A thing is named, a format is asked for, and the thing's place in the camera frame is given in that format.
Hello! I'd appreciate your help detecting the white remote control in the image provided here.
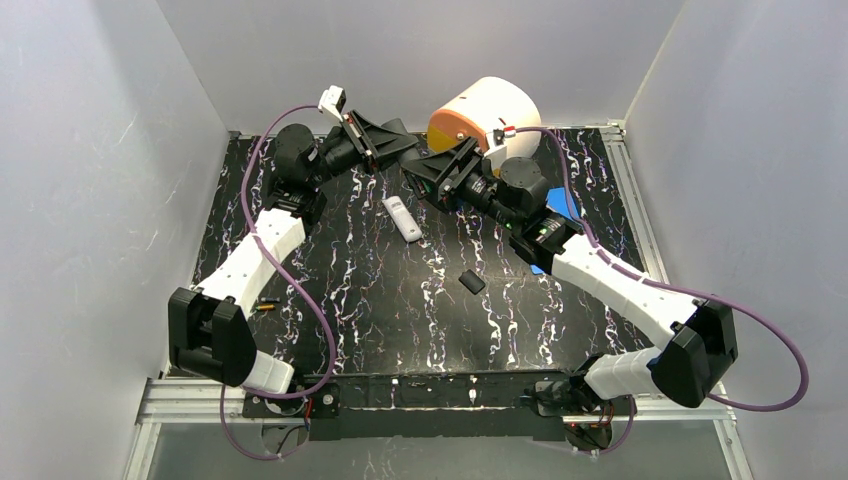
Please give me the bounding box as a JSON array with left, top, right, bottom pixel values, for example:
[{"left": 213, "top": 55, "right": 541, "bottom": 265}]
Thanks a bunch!
[{"left": 382, "top": 196, "right": 422, "bottom": 243}]

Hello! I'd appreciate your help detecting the black remote battery cover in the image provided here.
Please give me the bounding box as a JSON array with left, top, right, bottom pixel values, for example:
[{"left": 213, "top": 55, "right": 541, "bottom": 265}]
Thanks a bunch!
[{"left": 459, "top": 270, "right": 486, "bottom": 295}]

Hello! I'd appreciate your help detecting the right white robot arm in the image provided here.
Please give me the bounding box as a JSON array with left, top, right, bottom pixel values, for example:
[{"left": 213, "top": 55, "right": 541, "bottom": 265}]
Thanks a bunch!
[{"left": 400, "top": 139, "right": 738, "bottom": 412}]

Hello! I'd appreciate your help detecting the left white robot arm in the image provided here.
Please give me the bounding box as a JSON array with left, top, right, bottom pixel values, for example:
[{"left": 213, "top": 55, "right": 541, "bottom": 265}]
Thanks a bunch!
[{"left": 167, "top": 110, "right": 419, "bottom": 399}]

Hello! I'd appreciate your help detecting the round white drawer cabinet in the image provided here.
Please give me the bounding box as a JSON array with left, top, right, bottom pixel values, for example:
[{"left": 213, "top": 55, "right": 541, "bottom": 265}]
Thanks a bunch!
[{"left": 426, "top": 76, "right": 541, "bottom": 152}]

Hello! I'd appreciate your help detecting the blue rectangular pad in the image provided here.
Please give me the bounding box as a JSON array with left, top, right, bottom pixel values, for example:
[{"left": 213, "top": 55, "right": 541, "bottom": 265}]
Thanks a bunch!
[{"left": 524, "top": 188, "right": 584, "bottom": 275}]

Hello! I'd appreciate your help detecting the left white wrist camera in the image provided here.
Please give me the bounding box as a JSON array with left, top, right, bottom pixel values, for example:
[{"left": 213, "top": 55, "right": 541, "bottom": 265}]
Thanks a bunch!
[{"left": 318, "top": 85, "right": 346, "bottom": 123}]

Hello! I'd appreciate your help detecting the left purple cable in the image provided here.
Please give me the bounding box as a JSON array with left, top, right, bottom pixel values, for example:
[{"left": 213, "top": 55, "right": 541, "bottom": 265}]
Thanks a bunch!
[{"left": 219, "top": 104, "right": 338, "bottom": 462}]

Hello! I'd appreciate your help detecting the purple cable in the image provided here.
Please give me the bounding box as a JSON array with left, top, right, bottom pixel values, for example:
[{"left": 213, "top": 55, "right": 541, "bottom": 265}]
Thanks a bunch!
[
  {"left": 219, "top": 104, "right": 338, "bottom": 462},
  {"left": 503, "top": 125, "right": 811, "bottom": 458}
]

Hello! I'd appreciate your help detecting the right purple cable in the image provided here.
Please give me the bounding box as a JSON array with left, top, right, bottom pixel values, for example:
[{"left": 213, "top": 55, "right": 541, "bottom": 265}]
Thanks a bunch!
[{"left": 503, "top": 125, "right": 811, "bottom": 458}]

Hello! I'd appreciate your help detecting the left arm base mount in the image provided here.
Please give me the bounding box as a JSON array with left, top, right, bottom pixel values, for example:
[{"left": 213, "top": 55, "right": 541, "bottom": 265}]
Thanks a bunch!
[{"left": 241, "top": 382, "right": 341, "bottom": 458}]

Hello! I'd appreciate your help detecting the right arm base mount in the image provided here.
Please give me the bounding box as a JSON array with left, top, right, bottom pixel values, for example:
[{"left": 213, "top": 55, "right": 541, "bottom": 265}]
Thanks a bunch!
[{"left": 518, "top": 380, "right": 638, "bottom": 458}]

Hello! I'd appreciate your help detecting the aluminium frame rail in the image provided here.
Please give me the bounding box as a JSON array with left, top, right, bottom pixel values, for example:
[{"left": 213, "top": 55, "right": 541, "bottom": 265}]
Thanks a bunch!
[{"left": 123, "top": 378, "right": 249, "bottom": 479}]

